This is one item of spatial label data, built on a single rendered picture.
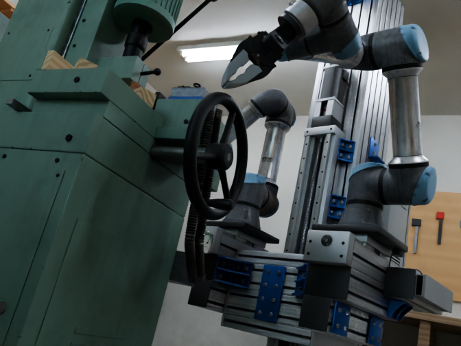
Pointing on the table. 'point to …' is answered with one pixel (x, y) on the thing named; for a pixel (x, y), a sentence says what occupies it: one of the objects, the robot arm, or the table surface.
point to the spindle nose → (137, 38)
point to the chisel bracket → (126, 68)
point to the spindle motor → (143, 12)
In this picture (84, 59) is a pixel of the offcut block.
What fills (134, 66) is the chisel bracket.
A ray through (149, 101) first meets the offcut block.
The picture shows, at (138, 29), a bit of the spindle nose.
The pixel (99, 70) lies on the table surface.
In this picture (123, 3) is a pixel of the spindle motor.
